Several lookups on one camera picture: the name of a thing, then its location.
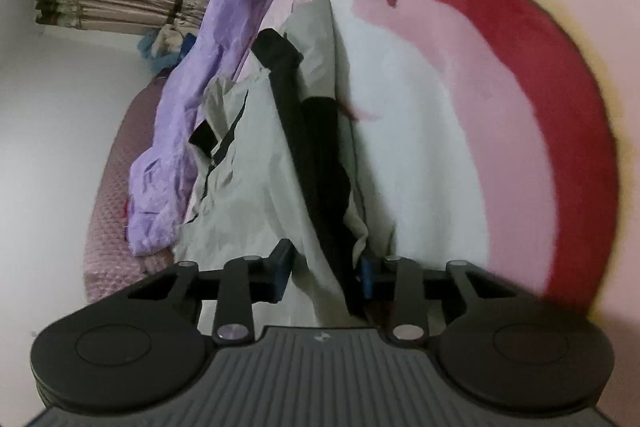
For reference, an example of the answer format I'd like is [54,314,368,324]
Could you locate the grey and black jacket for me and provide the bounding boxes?
[175,0,376,327]

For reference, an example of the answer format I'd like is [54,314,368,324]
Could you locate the pink pillow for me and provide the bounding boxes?
[84,77,174,303]

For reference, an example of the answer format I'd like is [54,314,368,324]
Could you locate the pile of clothes by curtain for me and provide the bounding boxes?
[137,25,198,76]

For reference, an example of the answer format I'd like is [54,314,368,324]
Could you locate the pink cartoon bed sheet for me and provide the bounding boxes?
[264,0,639,426]

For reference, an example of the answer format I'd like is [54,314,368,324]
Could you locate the purple duvet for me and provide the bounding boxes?
[127,0,272,257]

